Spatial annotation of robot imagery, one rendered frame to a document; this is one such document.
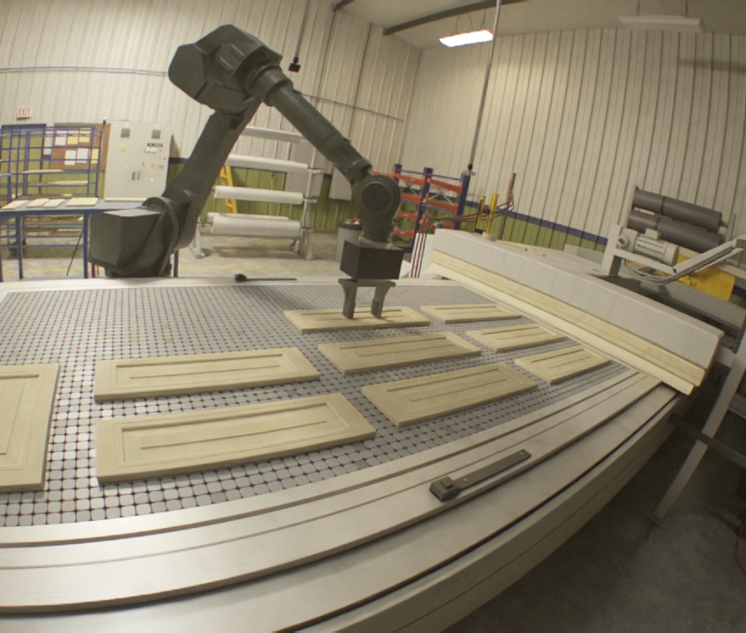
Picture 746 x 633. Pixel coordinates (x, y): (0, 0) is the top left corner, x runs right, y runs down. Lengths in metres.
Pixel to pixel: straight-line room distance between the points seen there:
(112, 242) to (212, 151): 0.72
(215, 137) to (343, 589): 2.09
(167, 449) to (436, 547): 0.58
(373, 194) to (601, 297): 1.45
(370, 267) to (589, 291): 1.36
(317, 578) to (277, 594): 0.08
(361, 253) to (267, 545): 1.15
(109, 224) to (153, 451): 1.57
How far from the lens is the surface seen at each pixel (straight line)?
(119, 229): 2.20
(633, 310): 2.34
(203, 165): 2.32
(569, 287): 2.51
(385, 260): 1.64
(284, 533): 0.76
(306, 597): 0.71
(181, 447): 0.91
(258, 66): 1.93
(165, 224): 2.30
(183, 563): 0.72
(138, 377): 1.16
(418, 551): 0.81
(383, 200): 1.54
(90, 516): 0.81
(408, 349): 1.50
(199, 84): 1.95
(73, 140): 8.85
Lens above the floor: 1.47
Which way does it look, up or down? 19 degrees down
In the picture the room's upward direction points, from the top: 11 degrees clockwise
